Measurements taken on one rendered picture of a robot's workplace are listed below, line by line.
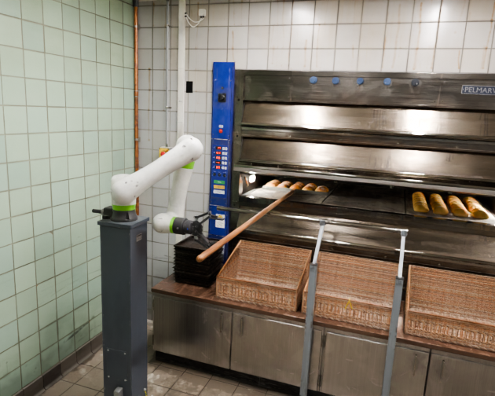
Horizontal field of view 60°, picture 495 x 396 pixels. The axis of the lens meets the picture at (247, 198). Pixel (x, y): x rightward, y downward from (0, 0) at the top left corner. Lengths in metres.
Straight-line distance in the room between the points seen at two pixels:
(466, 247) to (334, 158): 1.02
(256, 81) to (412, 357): 2.05
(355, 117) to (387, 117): 0.20
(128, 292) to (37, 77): 1.34
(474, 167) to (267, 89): 1.45
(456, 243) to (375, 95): 1.10
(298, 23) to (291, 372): 2.29
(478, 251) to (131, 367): 2.25
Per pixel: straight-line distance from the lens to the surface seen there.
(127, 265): 2.44
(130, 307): 2.53
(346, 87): 3.04
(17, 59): 2.75
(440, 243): 3.12
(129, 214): 2.42
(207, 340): 3.09
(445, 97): 3.03
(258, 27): 3.21
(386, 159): 3.01
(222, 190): 3.26
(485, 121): 3.05
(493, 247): 3.17
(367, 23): 3.06
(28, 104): 2.78
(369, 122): 3.00
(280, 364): 2.98
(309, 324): 2.73
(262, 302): 2.87
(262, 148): 3.16
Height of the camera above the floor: 1.82
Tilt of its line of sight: 12 degrees down
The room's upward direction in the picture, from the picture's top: 3 degrees clockwise
